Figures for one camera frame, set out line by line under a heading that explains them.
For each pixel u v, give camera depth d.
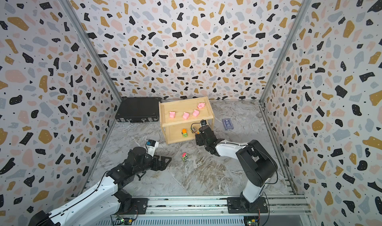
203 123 0.84
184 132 0.97
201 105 0.88
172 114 0.84
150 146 0.73
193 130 1.00
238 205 0.74
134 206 0.72
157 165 0.71
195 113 0.84
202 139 0.74
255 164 0.47
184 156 0.90
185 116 0.83
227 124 1.06
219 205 0.76
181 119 0.84
